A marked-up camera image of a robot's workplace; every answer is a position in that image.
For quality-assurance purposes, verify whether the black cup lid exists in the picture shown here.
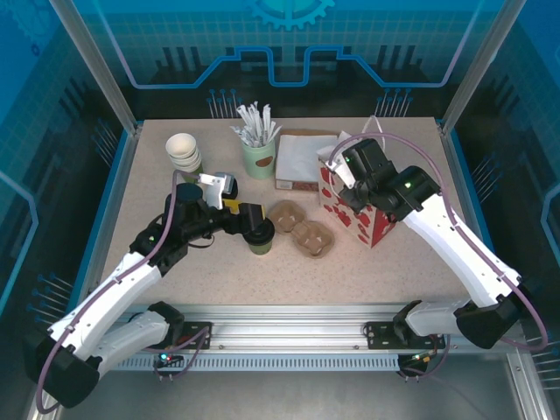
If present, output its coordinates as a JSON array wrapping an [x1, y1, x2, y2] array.
[[243, 220, 276, 246]]

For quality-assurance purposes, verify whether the white red paper gift bag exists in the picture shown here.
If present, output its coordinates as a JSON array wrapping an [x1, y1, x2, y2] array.
[[317, 115, 400, 249]]

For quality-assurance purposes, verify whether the brown pulp cup carrier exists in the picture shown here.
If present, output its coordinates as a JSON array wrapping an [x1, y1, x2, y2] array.
[[267, 199, 337, 259]]

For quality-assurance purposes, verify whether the cardboard napkin box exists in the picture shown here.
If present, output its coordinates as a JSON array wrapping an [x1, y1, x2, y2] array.
[[274, 129, 343, 193]]

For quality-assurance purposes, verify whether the green straw holder cup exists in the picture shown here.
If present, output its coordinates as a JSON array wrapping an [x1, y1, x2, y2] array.
[[241, 138, 277, 179]]

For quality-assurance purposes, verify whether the stack of paper cups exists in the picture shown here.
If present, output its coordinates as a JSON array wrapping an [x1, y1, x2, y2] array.
[[165, 133, 205, 184]]

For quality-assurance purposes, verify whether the left base LED connector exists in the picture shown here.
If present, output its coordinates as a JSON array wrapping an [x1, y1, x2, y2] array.
[[155, 345, 184, 368]]

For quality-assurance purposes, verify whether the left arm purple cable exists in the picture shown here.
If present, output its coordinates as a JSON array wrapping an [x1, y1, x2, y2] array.
[[34, 170, 215, 415]]

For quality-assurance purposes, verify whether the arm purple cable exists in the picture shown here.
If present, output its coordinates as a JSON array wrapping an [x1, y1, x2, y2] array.
[[330, 133, 550, 382], [34, 170, 215, 415]]

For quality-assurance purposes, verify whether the aluminium side rail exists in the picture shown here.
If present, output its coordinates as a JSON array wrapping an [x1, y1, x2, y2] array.
[[72, 124, 144, 319], [438, 124, 508, 319]]

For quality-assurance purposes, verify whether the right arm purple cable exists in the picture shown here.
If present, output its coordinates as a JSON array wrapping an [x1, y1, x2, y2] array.
[[330, 133, 550, 382]]

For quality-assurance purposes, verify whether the aluminium front rail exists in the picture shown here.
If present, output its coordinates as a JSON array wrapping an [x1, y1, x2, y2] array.
[[56, 301, 524, 354]]

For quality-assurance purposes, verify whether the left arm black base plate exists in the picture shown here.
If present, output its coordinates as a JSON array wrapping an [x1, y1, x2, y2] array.
[[174, 318, 214, 351]]

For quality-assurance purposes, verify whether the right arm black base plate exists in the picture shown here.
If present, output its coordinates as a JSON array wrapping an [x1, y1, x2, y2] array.
[[365, 321, 447, 351]]

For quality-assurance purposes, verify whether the slotted grey cable duct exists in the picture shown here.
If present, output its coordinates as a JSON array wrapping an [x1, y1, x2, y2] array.
[[102, 353, 402, 373]]

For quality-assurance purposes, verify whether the aluminium frame post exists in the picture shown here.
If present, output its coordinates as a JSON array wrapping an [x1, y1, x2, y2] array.
[[47, 0, 144, 135], [438, 0, 529, 135]]

